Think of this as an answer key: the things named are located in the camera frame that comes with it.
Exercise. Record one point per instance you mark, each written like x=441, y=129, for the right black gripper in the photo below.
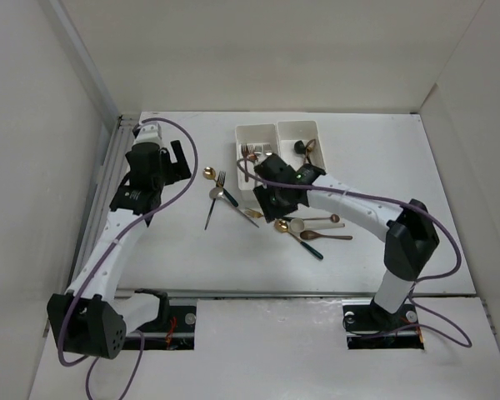
x=270, y=209

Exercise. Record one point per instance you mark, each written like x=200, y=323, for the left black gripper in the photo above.
x=177, y=171

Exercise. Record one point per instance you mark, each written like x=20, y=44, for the gold spoon green handle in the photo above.
x=283, y=227

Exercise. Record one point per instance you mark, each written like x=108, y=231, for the white measuring scoop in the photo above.
x=298, y=225

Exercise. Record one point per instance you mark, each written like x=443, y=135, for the copper long fork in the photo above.
x=250, y=154

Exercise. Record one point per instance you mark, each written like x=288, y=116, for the black spoon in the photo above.
x=298, y=148

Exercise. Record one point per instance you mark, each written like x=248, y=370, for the slim silver fork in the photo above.
x=258, y=150

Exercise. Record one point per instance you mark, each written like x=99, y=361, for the copper small fork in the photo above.
x=245, y=153

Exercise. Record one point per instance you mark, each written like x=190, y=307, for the copper round spoon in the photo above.
x=309, y=146

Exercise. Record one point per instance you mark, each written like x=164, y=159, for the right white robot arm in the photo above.
x=409, y=236

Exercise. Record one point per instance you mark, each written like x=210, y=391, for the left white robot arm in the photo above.
x=84, y=319

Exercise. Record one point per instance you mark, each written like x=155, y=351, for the brown copper spoon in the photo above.
x=312, y=235

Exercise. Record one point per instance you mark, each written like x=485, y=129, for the silver spoon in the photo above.
x=217, y=193

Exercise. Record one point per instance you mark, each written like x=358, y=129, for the gold spoon near bins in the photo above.
x=210, y=174

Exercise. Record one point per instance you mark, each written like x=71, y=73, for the small copper spoon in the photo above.
x=333, y=218

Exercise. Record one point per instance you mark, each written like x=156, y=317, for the left white plastic bin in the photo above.
x=253, y=144

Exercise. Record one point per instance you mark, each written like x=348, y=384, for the white plastic bin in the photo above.
x=289, y=132
x=253, y=144

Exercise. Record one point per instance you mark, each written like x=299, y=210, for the right white plastic bin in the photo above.
x=289, y=132

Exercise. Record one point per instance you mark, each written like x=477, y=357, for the gold fork black handle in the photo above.
x=253, y=213

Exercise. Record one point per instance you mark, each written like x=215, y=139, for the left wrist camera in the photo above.
x=148, y=133

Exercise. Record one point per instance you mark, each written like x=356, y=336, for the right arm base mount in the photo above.
x=369, y=327

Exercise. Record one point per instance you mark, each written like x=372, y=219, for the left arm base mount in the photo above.
x=162, y=329

